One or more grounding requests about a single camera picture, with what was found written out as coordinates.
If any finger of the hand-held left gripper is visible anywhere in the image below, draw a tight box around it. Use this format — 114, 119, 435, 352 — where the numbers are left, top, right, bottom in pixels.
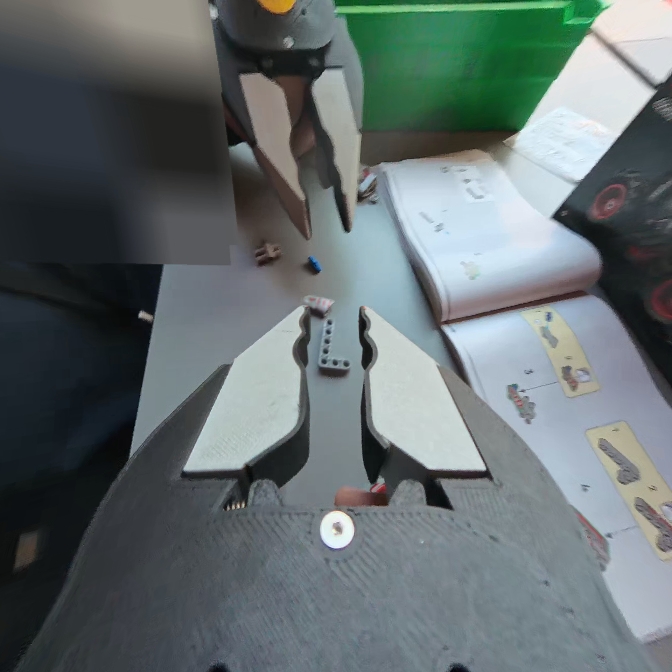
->
238, 72, 314, 240
309, 65, 364, 233

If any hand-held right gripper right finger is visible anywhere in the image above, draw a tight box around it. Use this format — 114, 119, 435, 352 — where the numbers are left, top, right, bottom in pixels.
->
358, 306, 488, 486

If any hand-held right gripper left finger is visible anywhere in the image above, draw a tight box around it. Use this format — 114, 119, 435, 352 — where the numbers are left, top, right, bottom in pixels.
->
182, 306, 312, 486

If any grey L-shaped holed beam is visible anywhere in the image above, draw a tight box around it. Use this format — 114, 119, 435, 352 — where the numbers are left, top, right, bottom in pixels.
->
317, 316, 354, 376

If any black toy set box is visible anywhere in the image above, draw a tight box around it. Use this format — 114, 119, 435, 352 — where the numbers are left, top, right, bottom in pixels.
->
554, 73, 672, 368

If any green plastic bin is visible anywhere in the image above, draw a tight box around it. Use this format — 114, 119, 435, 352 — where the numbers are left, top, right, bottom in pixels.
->
335, 0, 612, 132

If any open instruction booklet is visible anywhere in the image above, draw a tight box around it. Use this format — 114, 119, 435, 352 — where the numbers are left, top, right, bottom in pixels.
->
378, 149, 672, 642

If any clear plastic parts bag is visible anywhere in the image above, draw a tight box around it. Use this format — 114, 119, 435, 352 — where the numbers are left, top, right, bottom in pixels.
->
504, 107, 615, 182

